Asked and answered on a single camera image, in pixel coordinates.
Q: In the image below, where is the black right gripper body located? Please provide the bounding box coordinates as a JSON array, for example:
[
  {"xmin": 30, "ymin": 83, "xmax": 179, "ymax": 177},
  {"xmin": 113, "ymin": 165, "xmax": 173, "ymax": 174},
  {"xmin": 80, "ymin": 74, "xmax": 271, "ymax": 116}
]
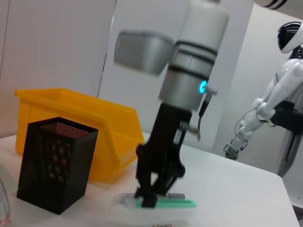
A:
[{"xmin": 135, "ymin": 103, "xmax": 193, "ymax": 181}]

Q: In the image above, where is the green glass fruit plate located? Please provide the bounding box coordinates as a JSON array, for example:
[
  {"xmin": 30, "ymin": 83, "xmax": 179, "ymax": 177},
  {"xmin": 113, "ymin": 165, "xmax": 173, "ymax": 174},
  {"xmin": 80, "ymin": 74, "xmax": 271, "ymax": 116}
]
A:
[{"xmin": 0, "ymin": 164, "xmax": 18, "ymax": 227}]

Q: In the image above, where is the right gripper cable with plug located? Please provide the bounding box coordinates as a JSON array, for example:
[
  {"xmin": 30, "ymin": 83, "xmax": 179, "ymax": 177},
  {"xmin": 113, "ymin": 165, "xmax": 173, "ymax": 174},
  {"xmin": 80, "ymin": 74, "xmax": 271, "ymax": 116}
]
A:
[{"xmin": 196, "ymin": 86, "xmax": 219, "ymax": 143}]

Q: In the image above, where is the grey marker pen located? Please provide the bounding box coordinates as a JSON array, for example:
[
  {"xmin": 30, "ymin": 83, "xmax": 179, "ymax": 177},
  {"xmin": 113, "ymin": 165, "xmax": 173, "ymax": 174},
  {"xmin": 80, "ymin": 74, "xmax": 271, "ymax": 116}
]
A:
[{"xmin": 118, "ymin": 192, "xmax": 186, "ymax": 207}]

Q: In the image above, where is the yellow plastic bin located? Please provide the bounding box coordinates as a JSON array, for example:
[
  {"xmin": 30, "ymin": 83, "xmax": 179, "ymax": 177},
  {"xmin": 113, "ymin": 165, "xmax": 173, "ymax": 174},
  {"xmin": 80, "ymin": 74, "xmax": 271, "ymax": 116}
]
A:
[{"xmin": 14, "ymin": 87, "xmax": 145, "ymax": 184}]

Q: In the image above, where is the black mesh pen holder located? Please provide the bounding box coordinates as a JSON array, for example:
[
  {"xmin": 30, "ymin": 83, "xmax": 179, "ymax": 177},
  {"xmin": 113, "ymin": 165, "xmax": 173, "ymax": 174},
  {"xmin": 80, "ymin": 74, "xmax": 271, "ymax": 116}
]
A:
[{"xmin": 16, "ymin": 116, "xmax": 99, "ymax": 216}]

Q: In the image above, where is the white humanoid robot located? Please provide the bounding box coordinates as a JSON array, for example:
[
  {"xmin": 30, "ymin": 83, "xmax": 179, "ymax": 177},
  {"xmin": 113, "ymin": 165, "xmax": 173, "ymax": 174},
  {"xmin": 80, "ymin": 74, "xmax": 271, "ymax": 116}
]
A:
[{"xmin": 223, "ymin": 21, "xmax": 303, "ymax": 178}]

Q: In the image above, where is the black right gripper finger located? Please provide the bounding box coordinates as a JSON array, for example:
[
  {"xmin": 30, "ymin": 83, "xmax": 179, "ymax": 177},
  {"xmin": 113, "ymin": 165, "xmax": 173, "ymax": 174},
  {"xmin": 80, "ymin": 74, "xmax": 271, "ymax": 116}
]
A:
[
  {"xmin": 155, "ymin": 165, "xmax": 186, "ymax": 196},
  {"xmin": 135, "ymin": 170, "xmax": 158, "ymax": 209}
]

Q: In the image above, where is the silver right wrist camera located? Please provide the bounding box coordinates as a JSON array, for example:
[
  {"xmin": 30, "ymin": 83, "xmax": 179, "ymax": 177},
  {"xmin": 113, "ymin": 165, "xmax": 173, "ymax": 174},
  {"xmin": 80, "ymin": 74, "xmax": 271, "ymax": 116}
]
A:
[{"xmin": 113, "ymin": 30, "xmax": 177, "ymax": 77}]

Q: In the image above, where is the green utility knife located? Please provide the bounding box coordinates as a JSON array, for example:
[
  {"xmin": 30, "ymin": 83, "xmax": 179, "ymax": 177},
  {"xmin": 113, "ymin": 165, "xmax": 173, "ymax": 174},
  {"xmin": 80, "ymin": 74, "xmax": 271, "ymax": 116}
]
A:
[{"xmin": 134, "ymin": 197, "xmax": 198, "ymax": 210}]

